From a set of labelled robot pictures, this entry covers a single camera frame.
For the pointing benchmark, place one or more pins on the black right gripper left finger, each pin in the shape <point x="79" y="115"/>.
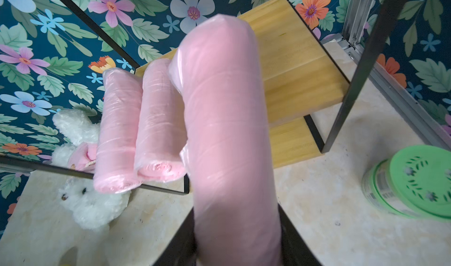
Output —
<point x="181" y="250"/>

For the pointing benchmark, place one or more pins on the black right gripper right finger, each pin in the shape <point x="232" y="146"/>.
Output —
<point x="294" y="250"/>

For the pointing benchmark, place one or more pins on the lower green lidded jar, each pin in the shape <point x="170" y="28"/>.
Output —
<point x="372" y="195"/>

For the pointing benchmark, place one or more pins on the green lidded jar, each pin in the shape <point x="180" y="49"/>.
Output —
<point x="416" y="181"/>
<point x="372" y="195"/>

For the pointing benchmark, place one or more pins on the upper green lidded jar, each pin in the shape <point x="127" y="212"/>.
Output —
<point x="416" y="181"/>

